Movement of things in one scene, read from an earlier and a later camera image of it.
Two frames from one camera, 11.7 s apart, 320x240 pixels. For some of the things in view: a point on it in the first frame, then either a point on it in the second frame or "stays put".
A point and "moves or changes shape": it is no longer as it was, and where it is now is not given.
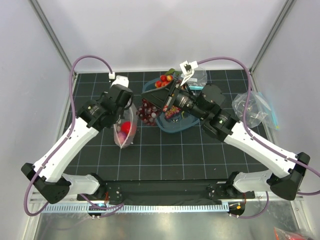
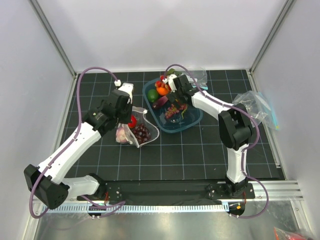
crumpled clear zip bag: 259,111 stays put
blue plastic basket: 182,122 stays put
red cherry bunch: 164,80 stays put
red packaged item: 281,234 stays put
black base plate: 172,192 stays put
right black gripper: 162,97 -> 173,96
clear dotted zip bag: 125,129 moves or changes shape
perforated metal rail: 152,207 stays put
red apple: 125,126 -> 134,122
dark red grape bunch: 148,113 -> 141,133
